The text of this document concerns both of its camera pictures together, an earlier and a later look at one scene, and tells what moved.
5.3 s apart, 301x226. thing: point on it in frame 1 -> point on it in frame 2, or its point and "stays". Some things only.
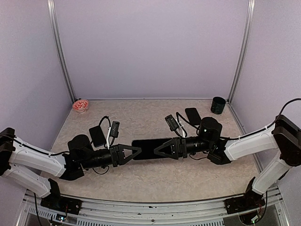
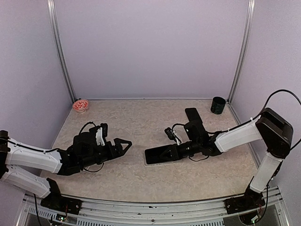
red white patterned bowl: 81,105 stays
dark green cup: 217,105 stays
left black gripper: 118,156 -> 116,153
